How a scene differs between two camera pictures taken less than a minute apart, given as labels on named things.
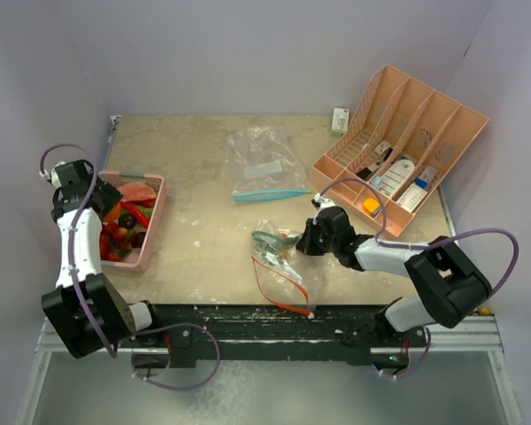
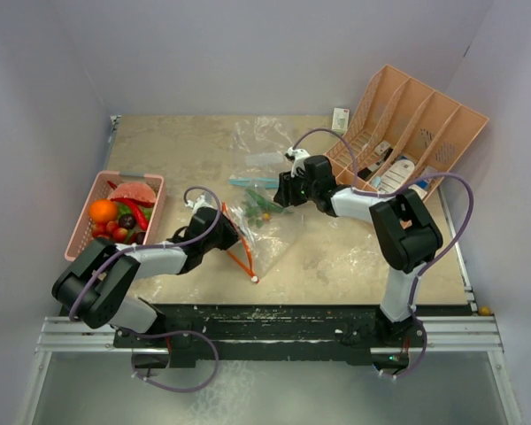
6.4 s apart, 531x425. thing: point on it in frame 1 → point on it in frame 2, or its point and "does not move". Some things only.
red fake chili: x=142 y=218 does not move
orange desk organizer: x=402 y=137 does not move
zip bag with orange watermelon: x=279 y=273 → x=265 y=226
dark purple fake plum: x=126 y=220 does not move
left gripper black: x=110 y=196 → x=231 y=232
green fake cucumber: x=273 y=237 → x=264 y=203
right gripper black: x=306 y=243 → x=285 y=196
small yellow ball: x=484 y=311 does not move
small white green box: x=340 y=121 does not move
